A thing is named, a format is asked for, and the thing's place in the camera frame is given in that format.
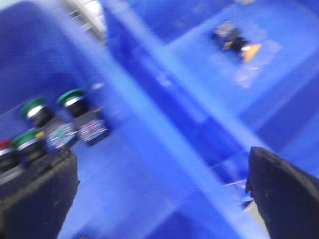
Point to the blue plastic bin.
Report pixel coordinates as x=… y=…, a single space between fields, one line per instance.
x=220 y=104
x=145 y=180

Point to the green push button lower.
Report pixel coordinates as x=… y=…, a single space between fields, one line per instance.
x=29 y=146

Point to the yellow push button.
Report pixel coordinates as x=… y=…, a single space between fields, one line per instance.
x=229 y=37

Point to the left blue plastic bin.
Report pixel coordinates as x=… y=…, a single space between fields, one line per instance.
x=145 y=180

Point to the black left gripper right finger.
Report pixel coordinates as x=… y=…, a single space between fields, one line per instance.
x=286 y=196

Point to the green push button upper left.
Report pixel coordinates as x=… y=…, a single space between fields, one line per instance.
x=56 y=131

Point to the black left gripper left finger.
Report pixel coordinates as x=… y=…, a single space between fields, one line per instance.
x=35 y=201

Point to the right blue plastic bin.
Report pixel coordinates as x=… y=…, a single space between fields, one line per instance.
x=220 y=104

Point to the red push button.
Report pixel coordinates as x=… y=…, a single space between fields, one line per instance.
x=8 y=156

